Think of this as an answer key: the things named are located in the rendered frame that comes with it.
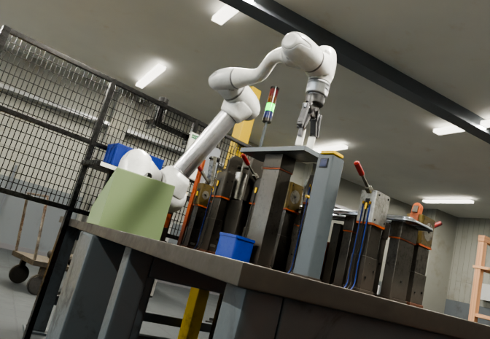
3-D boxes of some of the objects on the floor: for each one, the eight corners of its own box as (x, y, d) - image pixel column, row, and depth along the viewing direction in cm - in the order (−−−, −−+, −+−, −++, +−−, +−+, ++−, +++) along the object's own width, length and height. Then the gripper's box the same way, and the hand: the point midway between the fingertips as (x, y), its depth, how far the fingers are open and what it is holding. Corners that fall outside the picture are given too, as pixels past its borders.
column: (33, 414, 164) (91, 234, 179) (28, 384, 191) (79, 230, 206) (116, 421, 177) (164, 252, 192) (100, 391, 204) (144, 246, 219)
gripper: (313, 84, 173) (300, 141, 168) (334, 106, 190) (323, 159, 184) (296, 84, 178) (282, 139, 172) (318, 106, 194) (306, 157, 189)
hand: (305, 143), depth 179 cm, fingers open, 8 cm apart
